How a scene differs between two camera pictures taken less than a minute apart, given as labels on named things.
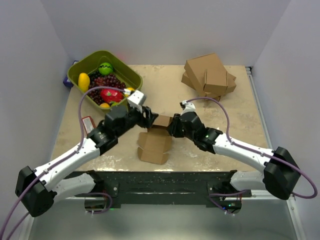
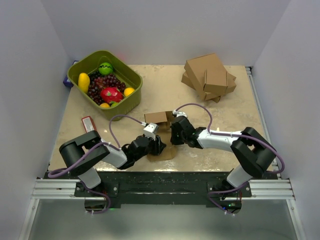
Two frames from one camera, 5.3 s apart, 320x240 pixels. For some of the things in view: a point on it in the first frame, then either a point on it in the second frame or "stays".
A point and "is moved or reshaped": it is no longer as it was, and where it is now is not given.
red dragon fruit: (110, 95) stays
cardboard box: (156, 141) is moved or reshaped
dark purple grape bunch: (96, 80) stays
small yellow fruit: (105, 105) stays
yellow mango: (83, 82) stays
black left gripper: (147, 121) to (158, 146)
